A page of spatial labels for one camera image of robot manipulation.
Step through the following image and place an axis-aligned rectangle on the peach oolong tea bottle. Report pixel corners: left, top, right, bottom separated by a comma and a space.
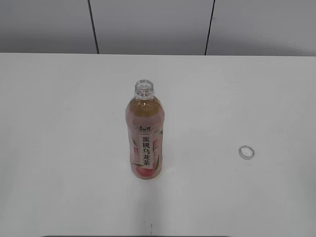
125, 79, 165, 180

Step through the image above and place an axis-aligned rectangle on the white bottle cap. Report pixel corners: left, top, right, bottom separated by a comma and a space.
238, 145, 255, 160

